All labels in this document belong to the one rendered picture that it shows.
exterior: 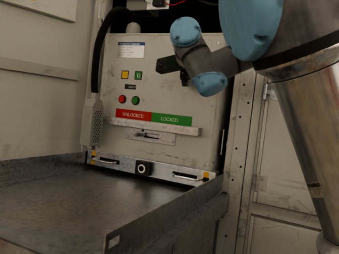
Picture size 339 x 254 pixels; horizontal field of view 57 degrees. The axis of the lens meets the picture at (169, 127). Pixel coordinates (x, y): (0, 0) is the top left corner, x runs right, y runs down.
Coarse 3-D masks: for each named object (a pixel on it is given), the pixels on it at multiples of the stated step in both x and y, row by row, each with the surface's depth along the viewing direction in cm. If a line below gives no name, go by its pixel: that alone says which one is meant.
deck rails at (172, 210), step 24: (0, 168) 92; (24, 168) 100; (48, 168) 110; (72, 168) 121; (192, 192) 83; (216, 192) 105; (144, 216) 59; (168, 216) 70; (120, 240) 52; (144, 240) 60
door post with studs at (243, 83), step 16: (240, 80) 108; (240, 96) 107; (240, 112) 107; (240, 128) 107; (240, 144) 107; (240, 160) 107; (224, 176) 110; (240, 176) 107; (224, 192) 110; (240, 192) 107; (224, 240) 110
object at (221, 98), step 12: (228, 84) 115; (228, 96) 117; (216, 108) 106; (228, 108) 119; (216, 120) 107; (228, 120) 121; (216, 132) 108; (216, 144) 110; (216, 156) 112; (216, 168) 114
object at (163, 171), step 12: (108, 156) 123; (120, 156) 120; (120, 168) 120; (132, 168) 118; (156, 168) 114; (168, 168) 112; (180, 168) 110; (192, 168) 108; (168, 180) 112; (180, 180) 110; (204, 180) 106
